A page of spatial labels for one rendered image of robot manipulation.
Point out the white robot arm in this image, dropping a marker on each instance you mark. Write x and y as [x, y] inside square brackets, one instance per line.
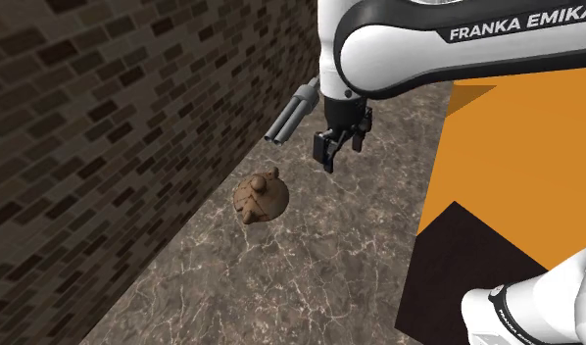
[393, 57]

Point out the dark robot stand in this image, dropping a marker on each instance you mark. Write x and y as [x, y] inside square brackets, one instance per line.
[455, 272]

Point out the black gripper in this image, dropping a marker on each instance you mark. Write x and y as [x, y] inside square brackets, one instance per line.
[344, 112]

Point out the grey double metal tube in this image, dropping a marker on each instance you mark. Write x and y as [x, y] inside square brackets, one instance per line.
[290, 117]

